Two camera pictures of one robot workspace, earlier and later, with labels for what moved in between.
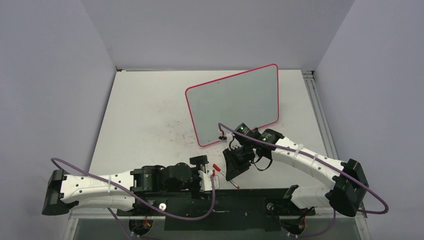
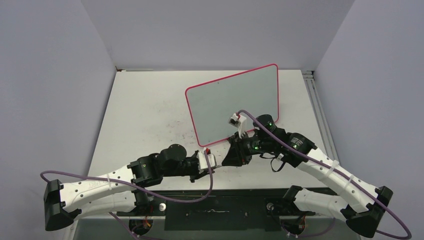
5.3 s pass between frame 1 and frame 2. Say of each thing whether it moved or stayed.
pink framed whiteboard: stayed
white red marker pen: moved
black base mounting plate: stayed
